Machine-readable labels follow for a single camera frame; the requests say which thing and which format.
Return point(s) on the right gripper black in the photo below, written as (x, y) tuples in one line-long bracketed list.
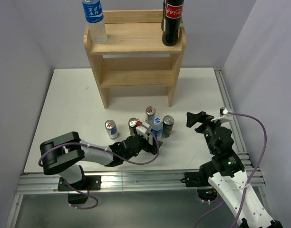
[(207, 119)]

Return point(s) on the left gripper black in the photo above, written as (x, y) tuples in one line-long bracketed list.
[(152, 148)]

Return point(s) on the small water bottle blue cap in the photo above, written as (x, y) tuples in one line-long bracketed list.
[(157, 128)]

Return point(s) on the water bottle blue label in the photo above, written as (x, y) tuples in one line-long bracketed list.
[(95, 19)]

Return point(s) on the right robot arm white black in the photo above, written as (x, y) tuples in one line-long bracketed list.
[(226, 172)]

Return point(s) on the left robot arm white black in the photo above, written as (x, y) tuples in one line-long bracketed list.
[(61, 155)]

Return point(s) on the dark green beverage can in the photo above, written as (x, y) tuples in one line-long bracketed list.
[(168, 122)]

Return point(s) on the silver slim beverage can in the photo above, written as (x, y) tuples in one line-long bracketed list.
[(150, 115)]

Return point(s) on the black yellow beverage can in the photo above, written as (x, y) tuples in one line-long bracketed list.
[(131, 124)]

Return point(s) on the wooden two-tier shelf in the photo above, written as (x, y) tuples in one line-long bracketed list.
[(134, 54)]

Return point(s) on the blue silver energy drink can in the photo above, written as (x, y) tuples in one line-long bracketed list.
[(111, 129)]

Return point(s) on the Coca-Cola bottle red label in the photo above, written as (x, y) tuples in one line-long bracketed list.
[(172, 13)]

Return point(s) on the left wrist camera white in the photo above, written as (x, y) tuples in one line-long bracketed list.
[(142, 128)]

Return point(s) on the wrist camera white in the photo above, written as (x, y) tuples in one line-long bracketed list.
[(225, 116), (142, 128)]

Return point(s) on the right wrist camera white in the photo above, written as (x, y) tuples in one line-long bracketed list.
[(225, 116)]

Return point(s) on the aluminium rail frame right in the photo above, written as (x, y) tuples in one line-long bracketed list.
[(233, 124)]

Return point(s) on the aluminium rail frame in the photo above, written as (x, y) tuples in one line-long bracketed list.
[(233, 124), (110, 182)]

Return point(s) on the aluminium rail frame front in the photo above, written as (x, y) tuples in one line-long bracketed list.
[(110, 182)]

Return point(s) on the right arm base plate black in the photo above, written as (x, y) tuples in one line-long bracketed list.
[(195, 179)]

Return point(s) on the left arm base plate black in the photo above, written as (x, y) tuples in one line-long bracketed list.
[(92, 182)]

